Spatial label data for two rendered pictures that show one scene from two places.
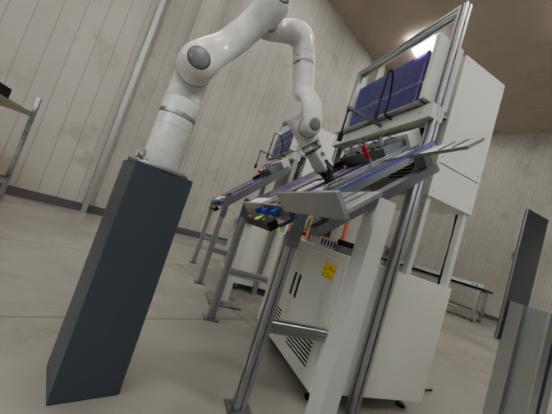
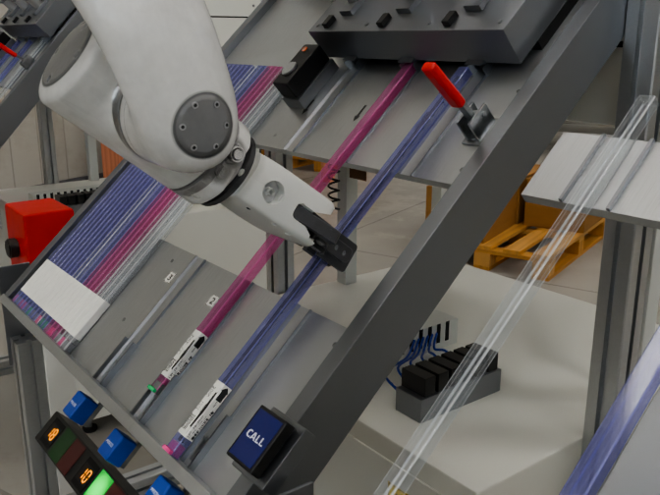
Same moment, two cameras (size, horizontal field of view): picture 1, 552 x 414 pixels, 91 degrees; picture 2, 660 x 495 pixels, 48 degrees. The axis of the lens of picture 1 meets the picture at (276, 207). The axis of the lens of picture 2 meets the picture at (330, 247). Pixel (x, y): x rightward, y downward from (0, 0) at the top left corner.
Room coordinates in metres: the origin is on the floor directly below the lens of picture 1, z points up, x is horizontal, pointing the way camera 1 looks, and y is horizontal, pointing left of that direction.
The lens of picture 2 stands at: (0.46, 0.02, 1.11)
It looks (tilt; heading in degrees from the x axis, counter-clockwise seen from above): 16 degrees down; 343
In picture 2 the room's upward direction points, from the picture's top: straight up
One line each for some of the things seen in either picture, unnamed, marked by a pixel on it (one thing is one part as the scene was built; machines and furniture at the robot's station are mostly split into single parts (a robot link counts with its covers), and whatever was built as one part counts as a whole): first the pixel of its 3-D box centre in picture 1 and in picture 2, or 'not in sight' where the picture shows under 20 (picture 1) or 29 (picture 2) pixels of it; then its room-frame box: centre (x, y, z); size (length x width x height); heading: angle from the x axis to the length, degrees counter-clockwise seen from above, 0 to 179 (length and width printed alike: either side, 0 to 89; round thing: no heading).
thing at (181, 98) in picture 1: (186, 89); not in sight; (0.92, 0.42, 1.00); 0.19 x 0.12 x 0.24; 25
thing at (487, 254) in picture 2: not in sight; (521, 212); (3.95, -2.11, 0.19); 1.04 x 0.72 x 0.38; 131
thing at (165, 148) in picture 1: (167, 144); not in sight; (0.89, 0.41, 0.79); 0.19 x 0.19 x 0.18
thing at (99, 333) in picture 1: (121, 272); not in sight; (0.89, 0.41, 0.35); 0.18 x 0.18 x 0.70; 40
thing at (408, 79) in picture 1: (391, 99); not in sight; (1.45, -0.43, 1.52); 0.51 x 0.13 x 0.27; 21
